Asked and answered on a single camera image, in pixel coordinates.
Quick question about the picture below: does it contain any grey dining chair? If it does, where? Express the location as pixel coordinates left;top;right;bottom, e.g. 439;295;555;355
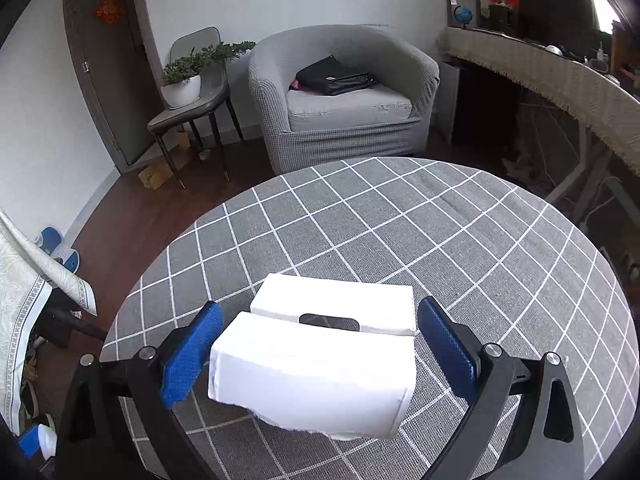
147;26;246;190

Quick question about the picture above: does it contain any white cardboard box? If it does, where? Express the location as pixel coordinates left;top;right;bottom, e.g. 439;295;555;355
207;273;419;442

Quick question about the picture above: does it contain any red door decoration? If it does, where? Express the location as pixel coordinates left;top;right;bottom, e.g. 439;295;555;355
91;0;126;27

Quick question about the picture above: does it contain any grey door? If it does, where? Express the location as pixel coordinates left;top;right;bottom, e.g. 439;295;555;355
62;0;151;174

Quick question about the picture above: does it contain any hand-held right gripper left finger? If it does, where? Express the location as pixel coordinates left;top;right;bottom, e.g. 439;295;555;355
55;300;225;480

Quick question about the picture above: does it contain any potted plant in white pot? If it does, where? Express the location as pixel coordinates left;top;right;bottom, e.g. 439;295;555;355
160;40;256;110

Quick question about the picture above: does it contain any blue and white slipper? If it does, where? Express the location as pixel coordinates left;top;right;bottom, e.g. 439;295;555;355
52;247;81;275
34;227;64;256

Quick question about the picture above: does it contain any brown cardboard floor box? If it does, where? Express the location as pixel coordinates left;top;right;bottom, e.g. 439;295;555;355
138;162;177;190

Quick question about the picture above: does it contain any pale patterned tablecloth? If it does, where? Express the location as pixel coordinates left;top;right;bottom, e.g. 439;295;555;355
0;207;99;437

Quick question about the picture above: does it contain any beige desk cloth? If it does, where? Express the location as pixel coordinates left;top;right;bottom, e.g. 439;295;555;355
438;26;640;162

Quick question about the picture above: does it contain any black bag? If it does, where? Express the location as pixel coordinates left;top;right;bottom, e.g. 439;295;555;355
294;54;380;97

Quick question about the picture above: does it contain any dark monitor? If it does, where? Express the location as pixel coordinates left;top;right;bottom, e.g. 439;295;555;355
517;0;601;59

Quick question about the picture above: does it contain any grey checked tablecloth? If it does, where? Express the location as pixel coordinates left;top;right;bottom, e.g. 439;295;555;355
99;156;632;480

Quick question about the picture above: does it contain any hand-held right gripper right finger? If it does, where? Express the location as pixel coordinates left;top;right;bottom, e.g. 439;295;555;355
417;295;586;480

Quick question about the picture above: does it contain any grey armchair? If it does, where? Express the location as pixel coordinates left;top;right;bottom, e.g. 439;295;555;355
248;24;441;176

